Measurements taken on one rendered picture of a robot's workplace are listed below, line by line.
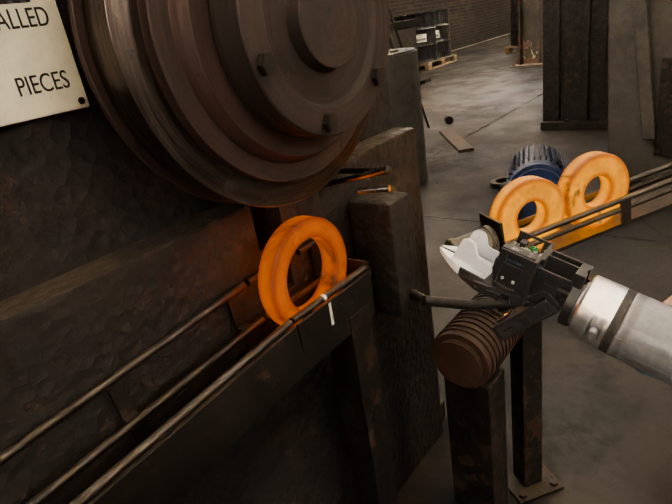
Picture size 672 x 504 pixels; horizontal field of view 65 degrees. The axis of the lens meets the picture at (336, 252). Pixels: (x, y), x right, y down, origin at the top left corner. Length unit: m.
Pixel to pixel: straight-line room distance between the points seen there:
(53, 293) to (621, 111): 3.13
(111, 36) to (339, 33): 0.26
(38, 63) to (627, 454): 1.50
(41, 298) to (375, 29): 0.54
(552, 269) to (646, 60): 2.60
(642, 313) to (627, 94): 2.71
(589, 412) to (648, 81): 2.06
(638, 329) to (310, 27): 0.53
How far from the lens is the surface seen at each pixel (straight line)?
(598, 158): 1.17
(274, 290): 0.79
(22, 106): 0.71
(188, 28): 0.62
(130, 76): 0.61
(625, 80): 3.41
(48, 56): 0.72
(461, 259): 0.82
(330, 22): 0.69
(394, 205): 0.97
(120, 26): 0.62
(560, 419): 1.69
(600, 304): 0.76
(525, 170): 2.81
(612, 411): 1.74
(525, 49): 9.67
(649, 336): 0.76
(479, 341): 1.06
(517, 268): 0.77
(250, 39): 0.60
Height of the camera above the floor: 1.11
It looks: 23 degrees down
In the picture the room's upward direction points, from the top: 9 degrees counter-clockwise
